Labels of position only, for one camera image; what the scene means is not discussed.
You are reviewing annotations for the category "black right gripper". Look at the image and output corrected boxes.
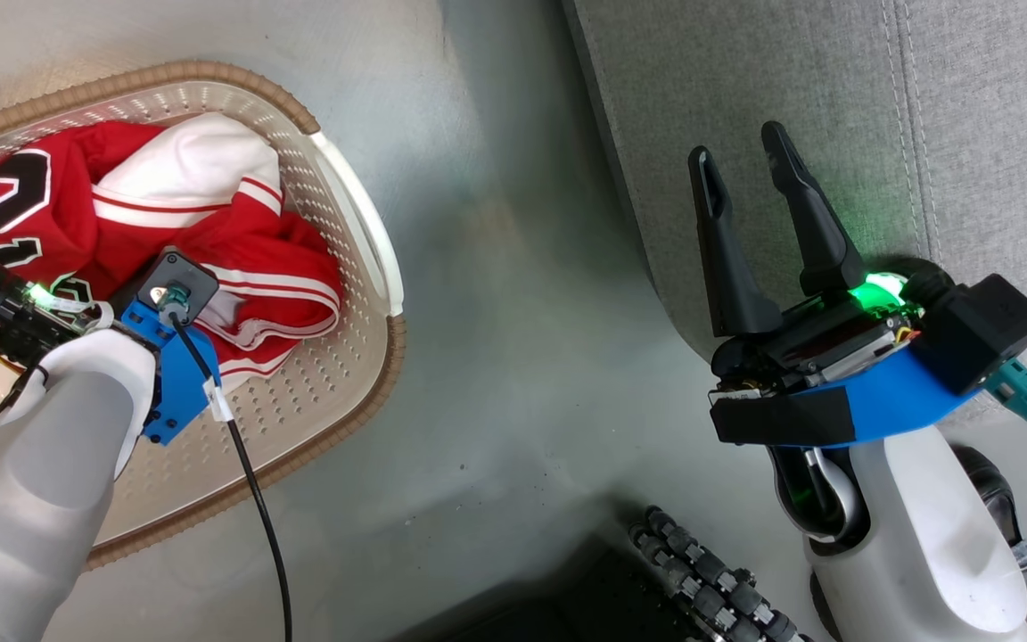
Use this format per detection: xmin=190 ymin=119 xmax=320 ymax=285
xmin=688 ymin=120 xmax=926 ymax=399

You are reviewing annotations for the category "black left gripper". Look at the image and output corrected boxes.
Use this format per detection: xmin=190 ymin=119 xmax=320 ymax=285
xmin=0 ymin=257 xmax=115 ymax=369

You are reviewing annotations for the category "red and white jersey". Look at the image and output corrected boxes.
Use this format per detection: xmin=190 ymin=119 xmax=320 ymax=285
xmin=0 ymin=112 xmax=344 ymax=382

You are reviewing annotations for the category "grey fabric sofa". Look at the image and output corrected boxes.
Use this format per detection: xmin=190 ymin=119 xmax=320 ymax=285
xmin=563 ymin=0 xmax=1027 ymax=431

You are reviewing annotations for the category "white perforated laundry basket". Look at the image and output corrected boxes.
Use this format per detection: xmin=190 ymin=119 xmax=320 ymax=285
xmin=0 ymin=60 xmax=407 ymax=572

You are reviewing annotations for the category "teal left camera connector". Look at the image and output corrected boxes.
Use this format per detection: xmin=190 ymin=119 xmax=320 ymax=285
xmin=160 ymin=283 xmax=194 ymax=327

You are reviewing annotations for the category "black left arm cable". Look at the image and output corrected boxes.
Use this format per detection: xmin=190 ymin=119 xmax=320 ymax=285
xmin=169 ymin=308 xmax=294 ymax=642

